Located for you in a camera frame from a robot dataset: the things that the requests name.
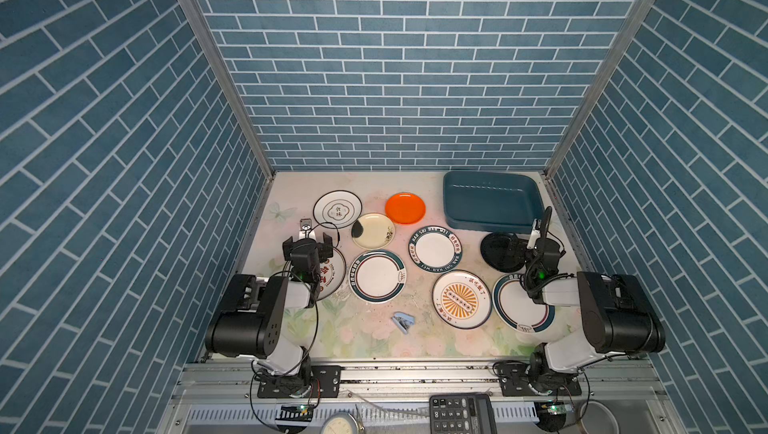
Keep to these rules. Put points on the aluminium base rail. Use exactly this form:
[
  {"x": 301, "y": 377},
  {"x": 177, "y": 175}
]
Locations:
[{"x": 221, "y": 381}]

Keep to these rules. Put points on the teal plastic bin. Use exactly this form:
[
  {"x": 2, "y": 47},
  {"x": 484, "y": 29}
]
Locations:
[{"x": 491, "y": 202}]

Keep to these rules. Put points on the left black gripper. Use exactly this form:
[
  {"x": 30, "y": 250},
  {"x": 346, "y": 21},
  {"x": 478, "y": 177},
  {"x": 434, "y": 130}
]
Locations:
[{"x": 307, "y": 242}]

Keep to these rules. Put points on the black mounting plate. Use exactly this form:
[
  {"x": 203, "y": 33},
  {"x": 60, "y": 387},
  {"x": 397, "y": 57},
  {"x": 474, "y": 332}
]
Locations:
[
  {"x": 311, "y": 381},
  {"x": 518, "y": 379}
]

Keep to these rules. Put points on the round white clock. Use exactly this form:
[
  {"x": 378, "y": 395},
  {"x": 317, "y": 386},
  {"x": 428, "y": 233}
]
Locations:
[{"x": 342, "y": 423}]

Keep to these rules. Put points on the white plate green cloud motif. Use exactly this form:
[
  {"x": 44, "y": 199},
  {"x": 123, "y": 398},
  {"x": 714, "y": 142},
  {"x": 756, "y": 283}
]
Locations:
[{"x": 341, "y": 208}]

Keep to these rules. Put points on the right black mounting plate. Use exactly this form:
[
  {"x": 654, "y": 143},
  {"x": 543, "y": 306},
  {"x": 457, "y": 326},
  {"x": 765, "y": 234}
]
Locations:
[{"x": 518, "y": 379}]

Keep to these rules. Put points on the white plate green red rim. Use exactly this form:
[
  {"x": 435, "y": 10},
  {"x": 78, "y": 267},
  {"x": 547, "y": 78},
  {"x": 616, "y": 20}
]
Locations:
[{"x": 377, "y": 276}]

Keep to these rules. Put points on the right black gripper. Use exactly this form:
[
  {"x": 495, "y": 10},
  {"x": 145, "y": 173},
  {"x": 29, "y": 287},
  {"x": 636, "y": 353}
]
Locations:
[{"x": 541, "y": 242}]

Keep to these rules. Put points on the white plate red characters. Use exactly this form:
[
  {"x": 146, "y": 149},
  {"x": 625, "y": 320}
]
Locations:
[{"x": 333, "y": 272}]

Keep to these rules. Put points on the white plate hao shi rim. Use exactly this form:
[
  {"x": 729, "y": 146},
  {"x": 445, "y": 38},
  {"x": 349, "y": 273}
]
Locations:
[{"x": 435, "y": 249}]

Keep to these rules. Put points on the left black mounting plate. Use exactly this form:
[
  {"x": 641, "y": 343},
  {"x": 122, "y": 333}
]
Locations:
[{"x": 311, "y": 381}]

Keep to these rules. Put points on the black calculator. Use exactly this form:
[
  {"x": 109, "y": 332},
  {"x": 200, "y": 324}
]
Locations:
[{"x": 462, "y": 413}]

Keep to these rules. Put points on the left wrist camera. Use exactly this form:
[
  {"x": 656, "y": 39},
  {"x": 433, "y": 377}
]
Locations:
[{"x": 306, "y": 228}]

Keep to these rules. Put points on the small blue stapler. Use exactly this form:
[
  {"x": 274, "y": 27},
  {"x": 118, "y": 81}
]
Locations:
[{"x": 403, "y": 321}]

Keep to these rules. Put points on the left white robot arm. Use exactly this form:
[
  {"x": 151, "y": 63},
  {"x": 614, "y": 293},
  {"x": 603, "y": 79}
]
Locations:
[{"x": 248, "y": 322}]

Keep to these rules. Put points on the small black plate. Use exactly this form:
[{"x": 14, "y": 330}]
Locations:
[{"x": 504, "y": 252}]

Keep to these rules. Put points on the cream plate black brushstroke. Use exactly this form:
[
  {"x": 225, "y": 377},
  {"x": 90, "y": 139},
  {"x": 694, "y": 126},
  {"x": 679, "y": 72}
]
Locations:
[{"x": 373, "y": 231}]

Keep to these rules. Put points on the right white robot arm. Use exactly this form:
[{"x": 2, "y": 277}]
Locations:
[{"x": 617, "y": 319}]

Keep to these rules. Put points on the small orange plate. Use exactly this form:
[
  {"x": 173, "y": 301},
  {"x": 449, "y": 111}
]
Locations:
[{"x": 405, "y": 208}]

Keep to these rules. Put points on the white plate orange sunburst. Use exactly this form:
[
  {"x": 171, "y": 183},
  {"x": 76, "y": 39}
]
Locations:
[{"x": 462, "y": 300}]

